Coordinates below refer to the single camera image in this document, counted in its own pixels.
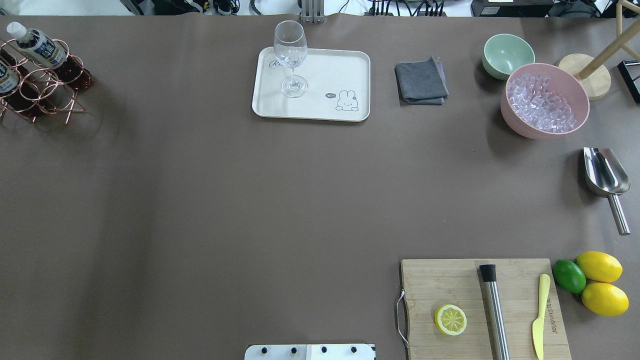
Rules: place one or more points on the steel muddler black tip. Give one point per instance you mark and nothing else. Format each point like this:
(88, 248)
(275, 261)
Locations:
(490, 281)

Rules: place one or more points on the bamboo cutting board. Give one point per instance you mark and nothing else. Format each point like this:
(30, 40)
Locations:
(431, 283)

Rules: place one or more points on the copper wire bottle basket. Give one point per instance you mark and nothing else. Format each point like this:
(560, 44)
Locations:
(55, 98)

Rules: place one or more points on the white rabbit serving tray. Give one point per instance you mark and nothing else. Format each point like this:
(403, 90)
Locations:
(339, 86)

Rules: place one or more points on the clear wine glass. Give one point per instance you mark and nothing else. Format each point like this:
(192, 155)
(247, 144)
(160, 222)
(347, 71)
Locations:
(290, 49)

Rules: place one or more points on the light green bowl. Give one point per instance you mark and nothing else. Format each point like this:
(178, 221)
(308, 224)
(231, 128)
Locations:
(504, 53)

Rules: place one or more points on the tea bottle white cap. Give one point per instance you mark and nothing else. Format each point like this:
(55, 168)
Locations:
(37, 46)

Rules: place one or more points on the lower yellow lemon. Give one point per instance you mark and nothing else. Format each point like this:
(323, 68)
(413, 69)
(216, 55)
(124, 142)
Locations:
(605, 299)

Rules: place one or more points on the folded grey cloth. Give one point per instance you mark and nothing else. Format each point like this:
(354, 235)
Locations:
(422, 82)

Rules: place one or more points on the half lemon slice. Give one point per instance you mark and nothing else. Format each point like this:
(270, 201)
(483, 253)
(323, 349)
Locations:
(450, 320)

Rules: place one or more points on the yellow plastic knife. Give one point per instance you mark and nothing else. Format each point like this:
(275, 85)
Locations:
(537, 327)

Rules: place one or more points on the yellow lemon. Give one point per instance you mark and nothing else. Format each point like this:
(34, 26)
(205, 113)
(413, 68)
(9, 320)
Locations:
(605, 299)
(599, 266)

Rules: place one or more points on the pink bowl of ice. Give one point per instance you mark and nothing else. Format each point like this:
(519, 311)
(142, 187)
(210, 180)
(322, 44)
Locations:
(542, 101)

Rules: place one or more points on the upper yellow lemon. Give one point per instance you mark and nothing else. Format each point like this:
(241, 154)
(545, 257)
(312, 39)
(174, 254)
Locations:
(599, 266)

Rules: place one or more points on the green lime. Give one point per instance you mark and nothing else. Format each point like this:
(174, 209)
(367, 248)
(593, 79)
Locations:
(569, 276)

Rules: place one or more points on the wooden stand with base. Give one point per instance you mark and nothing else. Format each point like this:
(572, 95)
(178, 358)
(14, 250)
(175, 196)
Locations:
(590, 71)

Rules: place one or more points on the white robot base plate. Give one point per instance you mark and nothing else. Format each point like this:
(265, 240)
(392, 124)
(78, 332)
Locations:
(327, 351)

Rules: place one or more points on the steel ice scoop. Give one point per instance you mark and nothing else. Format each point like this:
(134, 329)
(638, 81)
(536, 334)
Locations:
(607, 178)

